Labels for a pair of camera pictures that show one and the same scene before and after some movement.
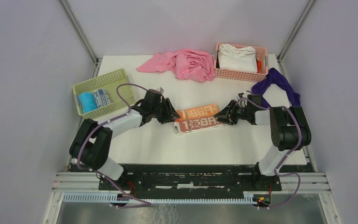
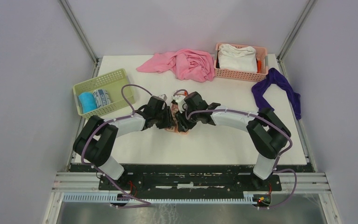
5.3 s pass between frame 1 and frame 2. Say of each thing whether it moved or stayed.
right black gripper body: moved
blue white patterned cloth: stayed
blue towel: stayed
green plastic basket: stayed
